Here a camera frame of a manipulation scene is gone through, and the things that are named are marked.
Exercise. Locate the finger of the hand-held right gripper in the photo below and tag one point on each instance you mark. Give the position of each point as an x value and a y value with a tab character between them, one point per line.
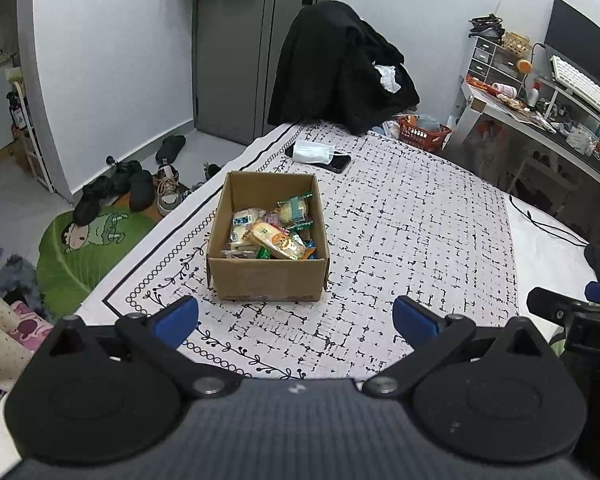
550	302

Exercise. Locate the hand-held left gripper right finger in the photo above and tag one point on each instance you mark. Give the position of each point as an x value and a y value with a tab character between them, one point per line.
414	320

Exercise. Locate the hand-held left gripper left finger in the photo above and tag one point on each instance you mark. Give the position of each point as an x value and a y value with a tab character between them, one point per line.
176	319

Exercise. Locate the brown cardboard box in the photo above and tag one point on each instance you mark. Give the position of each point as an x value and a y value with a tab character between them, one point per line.
265	277

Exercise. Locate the cream packet blue label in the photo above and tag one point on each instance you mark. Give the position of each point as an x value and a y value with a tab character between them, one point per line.
245	227

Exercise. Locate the blue white snack packet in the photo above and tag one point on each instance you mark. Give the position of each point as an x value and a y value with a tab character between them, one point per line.
309	251

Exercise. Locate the orange cracker packet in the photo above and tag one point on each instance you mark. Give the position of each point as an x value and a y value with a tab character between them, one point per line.
277	241

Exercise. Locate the white black patterned cloth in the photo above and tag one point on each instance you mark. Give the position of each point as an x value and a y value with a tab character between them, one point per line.
405	260

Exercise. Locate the green leaf cartoon rug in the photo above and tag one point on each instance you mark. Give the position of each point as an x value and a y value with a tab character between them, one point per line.
65	270

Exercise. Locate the beige lace sneaker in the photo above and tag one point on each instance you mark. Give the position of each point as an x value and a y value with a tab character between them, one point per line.
167	192

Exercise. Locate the white chair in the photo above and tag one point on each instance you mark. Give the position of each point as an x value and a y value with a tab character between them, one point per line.
545	175

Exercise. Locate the black shoe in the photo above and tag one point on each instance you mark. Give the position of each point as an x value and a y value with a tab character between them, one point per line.
91	202
141	191
126	176

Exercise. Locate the pink cushion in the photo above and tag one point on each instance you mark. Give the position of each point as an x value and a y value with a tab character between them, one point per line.
32	325

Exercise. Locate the grey lace sneaker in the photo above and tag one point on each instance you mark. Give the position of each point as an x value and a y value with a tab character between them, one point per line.
212	171

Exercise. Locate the black slipper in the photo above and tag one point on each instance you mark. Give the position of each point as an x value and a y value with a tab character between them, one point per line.
170	149

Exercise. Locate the blue grey fuzzy rug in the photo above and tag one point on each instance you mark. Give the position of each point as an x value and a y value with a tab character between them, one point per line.
10	275

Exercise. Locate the black phone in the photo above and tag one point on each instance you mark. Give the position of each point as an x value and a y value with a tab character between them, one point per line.
341	162

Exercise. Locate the white desk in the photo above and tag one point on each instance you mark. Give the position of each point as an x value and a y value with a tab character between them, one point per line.
535	127

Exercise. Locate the cream dotted cloth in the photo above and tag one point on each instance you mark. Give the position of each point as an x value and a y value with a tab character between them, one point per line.
0	340

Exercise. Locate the red plastic basket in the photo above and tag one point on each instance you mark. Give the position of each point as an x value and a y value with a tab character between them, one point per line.
422	135

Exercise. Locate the white face mask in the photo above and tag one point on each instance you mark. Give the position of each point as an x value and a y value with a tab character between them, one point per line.
312	152

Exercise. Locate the white bottle red cap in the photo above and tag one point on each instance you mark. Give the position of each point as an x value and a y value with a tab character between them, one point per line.
533	94

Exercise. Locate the white storage rack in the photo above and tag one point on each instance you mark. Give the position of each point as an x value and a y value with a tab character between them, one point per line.
35	160

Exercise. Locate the white keyboard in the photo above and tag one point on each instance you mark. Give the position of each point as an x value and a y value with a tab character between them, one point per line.
585	82

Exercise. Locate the orange round lamp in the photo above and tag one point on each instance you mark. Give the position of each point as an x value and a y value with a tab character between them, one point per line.
524	66

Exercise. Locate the white crumpled cloth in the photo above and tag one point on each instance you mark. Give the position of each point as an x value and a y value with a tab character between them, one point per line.
387	77

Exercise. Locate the white drawer organizer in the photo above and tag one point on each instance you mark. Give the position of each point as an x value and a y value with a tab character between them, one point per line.
490	60

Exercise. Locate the wicker basket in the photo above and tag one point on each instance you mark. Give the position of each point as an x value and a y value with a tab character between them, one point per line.
516	42

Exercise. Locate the black bottle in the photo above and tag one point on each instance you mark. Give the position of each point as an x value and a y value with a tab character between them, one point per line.
17	110

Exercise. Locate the grey door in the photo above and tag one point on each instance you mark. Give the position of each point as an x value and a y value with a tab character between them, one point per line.
230	60

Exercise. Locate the black monitor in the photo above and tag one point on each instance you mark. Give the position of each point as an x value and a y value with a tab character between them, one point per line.
580	35

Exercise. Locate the black coat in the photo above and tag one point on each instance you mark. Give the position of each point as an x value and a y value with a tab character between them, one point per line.
325	65

